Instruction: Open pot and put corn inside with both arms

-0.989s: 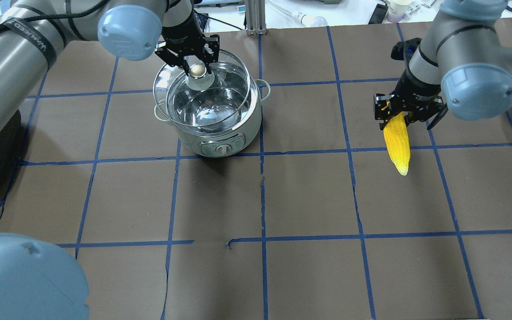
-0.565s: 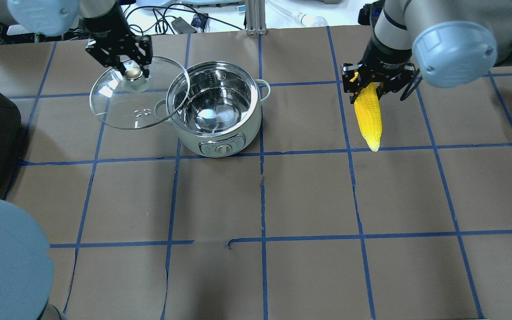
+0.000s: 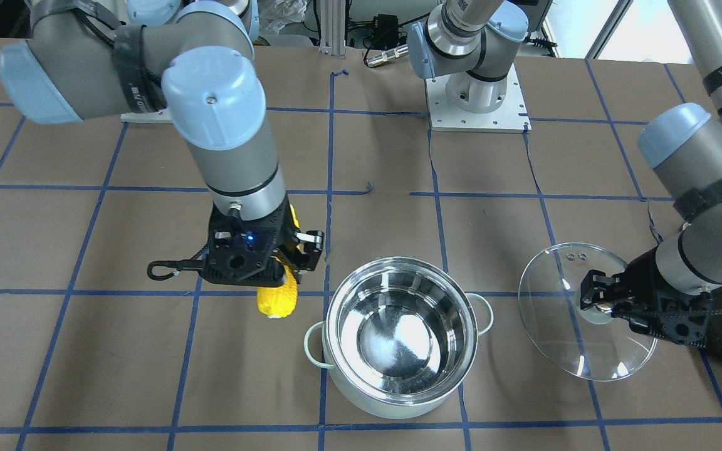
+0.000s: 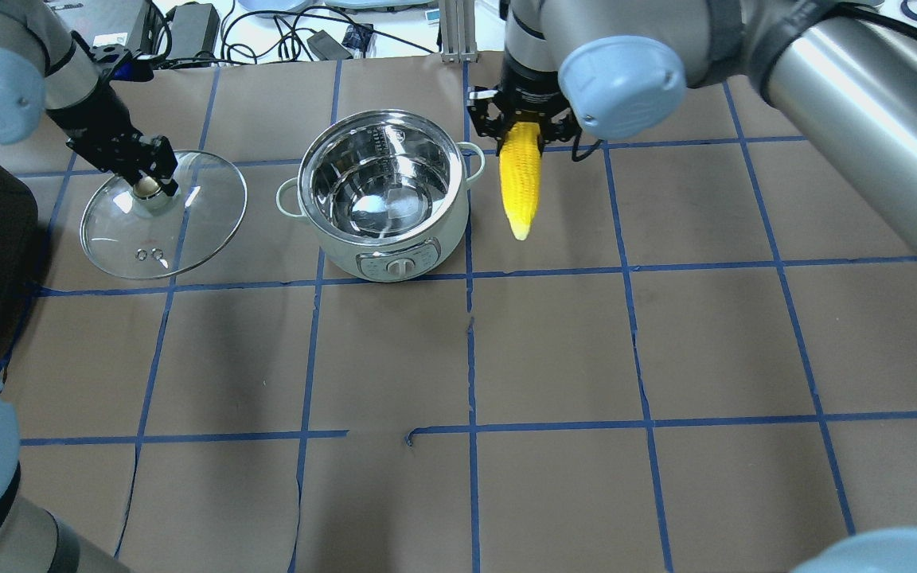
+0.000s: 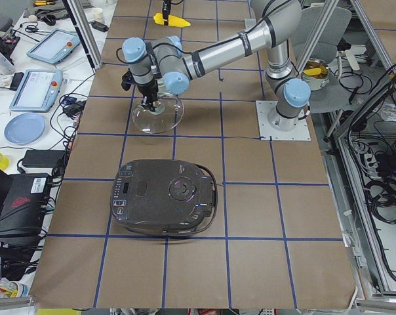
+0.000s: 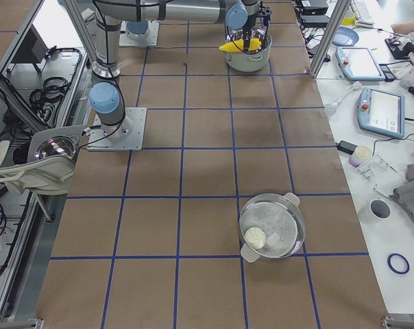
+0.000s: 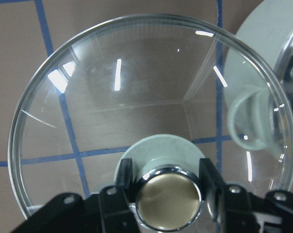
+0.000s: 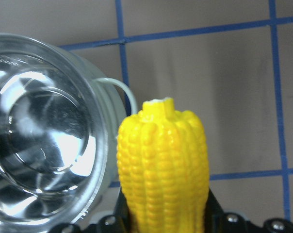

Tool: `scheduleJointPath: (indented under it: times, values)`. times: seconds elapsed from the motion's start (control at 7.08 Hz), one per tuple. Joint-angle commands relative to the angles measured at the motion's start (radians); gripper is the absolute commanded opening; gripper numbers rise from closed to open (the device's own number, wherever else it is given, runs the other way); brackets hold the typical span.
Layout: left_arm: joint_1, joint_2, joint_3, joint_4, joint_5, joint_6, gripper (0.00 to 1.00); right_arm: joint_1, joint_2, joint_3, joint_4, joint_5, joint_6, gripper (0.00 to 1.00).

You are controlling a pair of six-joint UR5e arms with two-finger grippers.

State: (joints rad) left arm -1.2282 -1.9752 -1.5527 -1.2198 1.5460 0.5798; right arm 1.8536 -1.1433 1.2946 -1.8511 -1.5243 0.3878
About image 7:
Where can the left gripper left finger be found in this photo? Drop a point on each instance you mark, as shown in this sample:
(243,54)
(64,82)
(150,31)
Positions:
(107,211)

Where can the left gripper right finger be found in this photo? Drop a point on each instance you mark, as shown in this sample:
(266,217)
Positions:
(237,210)

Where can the glass pot lid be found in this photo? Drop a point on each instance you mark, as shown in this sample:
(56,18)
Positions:
(149,88)

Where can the pale green electric pot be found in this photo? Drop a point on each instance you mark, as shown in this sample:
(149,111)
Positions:
(259,77)

